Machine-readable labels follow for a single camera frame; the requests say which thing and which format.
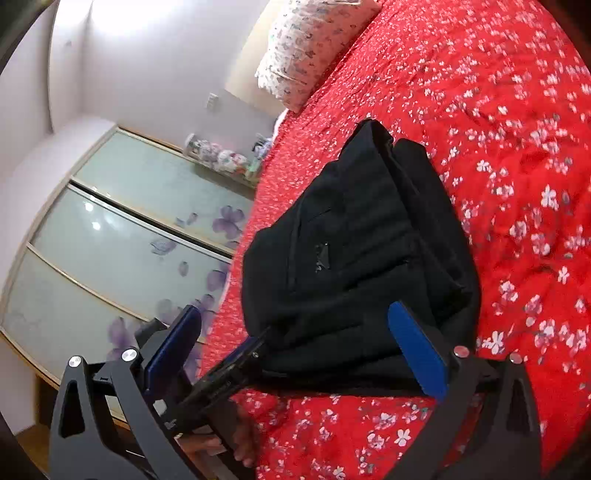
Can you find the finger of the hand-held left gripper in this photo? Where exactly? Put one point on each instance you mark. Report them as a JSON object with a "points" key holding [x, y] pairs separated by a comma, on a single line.
{"points": [[231, 369]]}

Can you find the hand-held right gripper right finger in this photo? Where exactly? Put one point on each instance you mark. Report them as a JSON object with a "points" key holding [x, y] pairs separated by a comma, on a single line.
{"points": [[418, 350]]}

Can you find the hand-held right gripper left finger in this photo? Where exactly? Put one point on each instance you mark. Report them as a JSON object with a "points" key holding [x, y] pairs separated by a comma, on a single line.
{"points": [[173, 341]]}

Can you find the black pants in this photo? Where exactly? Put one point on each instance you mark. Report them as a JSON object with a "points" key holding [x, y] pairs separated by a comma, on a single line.
{"points": [[351, 258]]}

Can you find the person's left hand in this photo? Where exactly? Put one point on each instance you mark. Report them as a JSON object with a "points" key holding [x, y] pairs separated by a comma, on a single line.
{"points": [[244, 438]]}

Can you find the floral glass sliding wardrobe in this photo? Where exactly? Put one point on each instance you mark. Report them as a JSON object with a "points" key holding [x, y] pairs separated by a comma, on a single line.
{"points": [[92, 258]]}

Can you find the red floral bedspread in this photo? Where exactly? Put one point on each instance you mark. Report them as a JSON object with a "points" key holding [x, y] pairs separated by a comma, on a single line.
{"points": [[508, 184]]}

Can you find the cream padded headboard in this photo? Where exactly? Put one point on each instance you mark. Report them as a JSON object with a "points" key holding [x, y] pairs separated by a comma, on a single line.
{"points": [[249, 69]]}

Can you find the floral print pillow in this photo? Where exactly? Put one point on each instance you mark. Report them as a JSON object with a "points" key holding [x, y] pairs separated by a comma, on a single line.
{"points": [[314, 41]]}

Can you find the white wall socket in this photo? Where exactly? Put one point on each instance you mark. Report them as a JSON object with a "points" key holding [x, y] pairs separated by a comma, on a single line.
{"points": [[211, 101]]}

